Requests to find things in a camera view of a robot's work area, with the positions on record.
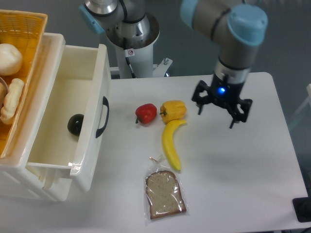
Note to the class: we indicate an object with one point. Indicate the white table mounting bracket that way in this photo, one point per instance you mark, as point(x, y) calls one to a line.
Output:
point(162, 69)

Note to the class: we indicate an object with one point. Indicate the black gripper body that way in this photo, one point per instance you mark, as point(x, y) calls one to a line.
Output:
point(222, 93)

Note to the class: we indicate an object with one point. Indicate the bagged bread slice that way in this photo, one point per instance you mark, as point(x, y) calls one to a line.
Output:
point(163, 190)

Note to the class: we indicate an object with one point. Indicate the round white bun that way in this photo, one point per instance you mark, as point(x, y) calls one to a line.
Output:
point(10, 59)

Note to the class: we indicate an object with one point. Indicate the black device at edge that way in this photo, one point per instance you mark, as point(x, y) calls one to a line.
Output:
point(302, 208)

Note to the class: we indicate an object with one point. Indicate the long twisted bread roll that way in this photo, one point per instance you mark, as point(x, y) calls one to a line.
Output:
point(11, 101)

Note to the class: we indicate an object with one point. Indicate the white open upper drawer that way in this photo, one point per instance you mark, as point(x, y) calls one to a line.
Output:
point(83, 78)

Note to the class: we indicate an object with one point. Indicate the red bell pepper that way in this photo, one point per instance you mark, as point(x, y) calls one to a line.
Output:
point(145, 113)

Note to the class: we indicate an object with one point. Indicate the white plastic drawer cabinet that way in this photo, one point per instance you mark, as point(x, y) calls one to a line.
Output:
point(16, 180)

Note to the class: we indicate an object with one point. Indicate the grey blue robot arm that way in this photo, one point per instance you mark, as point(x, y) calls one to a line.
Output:
point(237, 27)

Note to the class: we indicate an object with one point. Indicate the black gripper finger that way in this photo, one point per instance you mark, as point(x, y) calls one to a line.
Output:
point(201, 100)
point(239, 111)

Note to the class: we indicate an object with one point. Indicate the yellow banana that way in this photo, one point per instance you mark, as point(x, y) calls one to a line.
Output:
point(168, 144)

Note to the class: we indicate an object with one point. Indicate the black drawer handle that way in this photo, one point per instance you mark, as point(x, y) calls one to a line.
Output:
point(100, 130)

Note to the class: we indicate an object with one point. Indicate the yellow woven basket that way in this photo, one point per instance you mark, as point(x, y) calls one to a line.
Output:
point(24, 30)

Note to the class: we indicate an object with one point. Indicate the yellow bell pepper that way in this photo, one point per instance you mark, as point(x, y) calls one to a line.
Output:
point(172, 110)

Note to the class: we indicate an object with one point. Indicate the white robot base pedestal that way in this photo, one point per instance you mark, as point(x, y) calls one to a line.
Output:
point(134, 46)

